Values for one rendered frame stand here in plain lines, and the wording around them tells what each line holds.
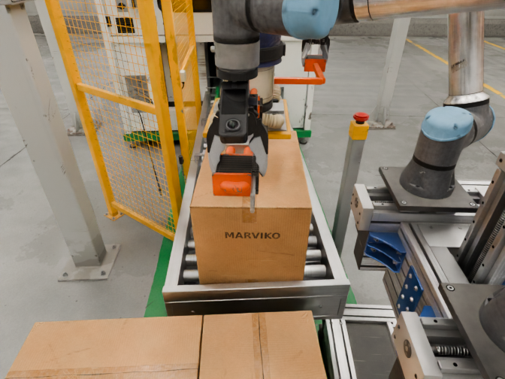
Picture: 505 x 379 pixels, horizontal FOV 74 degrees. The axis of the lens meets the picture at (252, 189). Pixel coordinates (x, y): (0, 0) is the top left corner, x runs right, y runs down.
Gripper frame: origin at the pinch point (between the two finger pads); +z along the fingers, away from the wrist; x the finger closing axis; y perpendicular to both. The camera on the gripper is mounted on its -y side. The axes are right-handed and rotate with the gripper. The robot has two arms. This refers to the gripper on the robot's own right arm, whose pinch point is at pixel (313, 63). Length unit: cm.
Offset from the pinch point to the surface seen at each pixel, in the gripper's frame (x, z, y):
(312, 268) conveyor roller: 0, 71, 49
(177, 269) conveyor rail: -54, 66, 55
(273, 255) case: -17, 52, 60
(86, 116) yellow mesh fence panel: -131, 45, -51
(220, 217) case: -35, 35, 60
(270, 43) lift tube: -19.4, -14.8, 37.7
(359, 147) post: 24.2, 36.6, 5.3
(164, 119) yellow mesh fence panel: -69, 29, -8
